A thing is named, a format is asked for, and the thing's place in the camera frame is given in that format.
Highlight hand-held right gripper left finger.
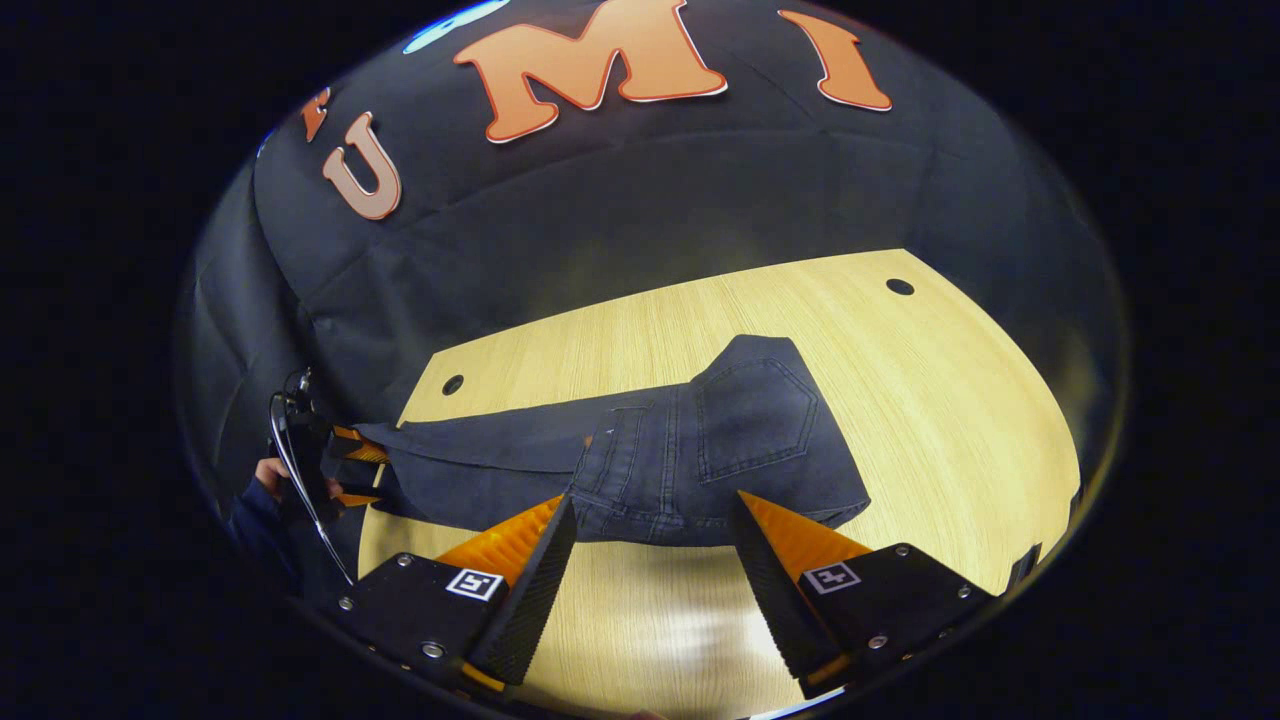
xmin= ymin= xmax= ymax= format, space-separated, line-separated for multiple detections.
xmin=320 ymin=493 xmax=579 ymax=693

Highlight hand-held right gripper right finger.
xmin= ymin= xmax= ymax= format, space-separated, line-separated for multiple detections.
xmin=735 ymin=490 xmax=996 ymax=699

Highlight dark grey jeans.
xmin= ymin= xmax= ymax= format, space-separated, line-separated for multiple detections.
xmin=355 ymin=335 xmax=871 ymax=548

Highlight black backdrop cloth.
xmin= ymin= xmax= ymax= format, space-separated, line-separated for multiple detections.
xmin=175 ymin=0 xmax=1126 ymax=521

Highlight thin black cable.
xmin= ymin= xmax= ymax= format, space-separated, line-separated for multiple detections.
xmin=268 ymin=395 xmax=358 ymax=588

